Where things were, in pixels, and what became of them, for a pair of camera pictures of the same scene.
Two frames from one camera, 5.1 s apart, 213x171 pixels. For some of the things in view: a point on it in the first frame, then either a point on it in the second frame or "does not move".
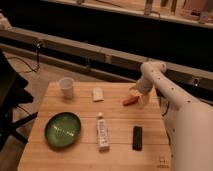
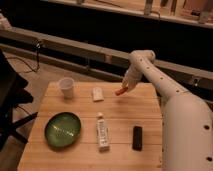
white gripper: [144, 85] to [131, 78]
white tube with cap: [102, 131] does not move
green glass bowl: [62, 129] does not move
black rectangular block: [137, 143] does not move
